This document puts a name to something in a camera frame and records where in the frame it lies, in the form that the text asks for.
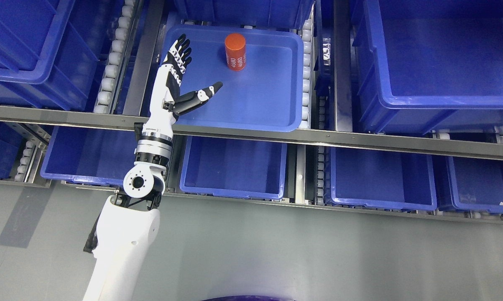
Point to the large blue bin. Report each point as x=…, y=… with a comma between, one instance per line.
x=429, y=65
x=49, y=50

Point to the blue bin top centre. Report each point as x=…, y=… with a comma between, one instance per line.
x=286, y=14

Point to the large blue bin top left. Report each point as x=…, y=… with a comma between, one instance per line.
x=49, y=50

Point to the blue bin lower right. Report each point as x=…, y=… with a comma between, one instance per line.
x=379, y=179

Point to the white roller track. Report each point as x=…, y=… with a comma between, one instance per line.
x=306, y=36
x=108, y=94

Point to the blue bin lower left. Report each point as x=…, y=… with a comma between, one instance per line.
x=91, y=156

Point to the blue shallow tray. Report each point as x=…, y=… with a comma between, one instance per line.
x=265, y=96

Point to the white roller track centre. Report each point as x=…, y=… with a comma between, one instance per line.
x=306, y=36

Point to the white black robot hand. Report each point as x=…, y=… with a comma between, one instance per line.
x=167, y=103

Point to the blue bin lower centre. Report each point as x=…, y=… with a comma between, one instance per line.
x=234, y=168

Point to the white roller track left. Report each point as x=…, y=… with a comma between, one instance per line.
x=108, y=94

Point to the blue bin far left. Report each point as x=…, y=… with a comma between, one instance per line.
x=0, y=146

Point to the steel shelf front rail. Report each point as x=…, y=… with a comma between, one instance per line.
x=389, y=143

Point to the blue bin far right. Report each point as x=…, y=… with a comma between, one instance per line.
x=468, y=184

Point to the orange cylindrical capacitor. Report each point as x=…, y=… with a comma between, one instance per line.
x=235, y=48

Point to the large blue bin top right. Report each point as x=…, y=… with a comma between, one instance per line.
x=429, y=65

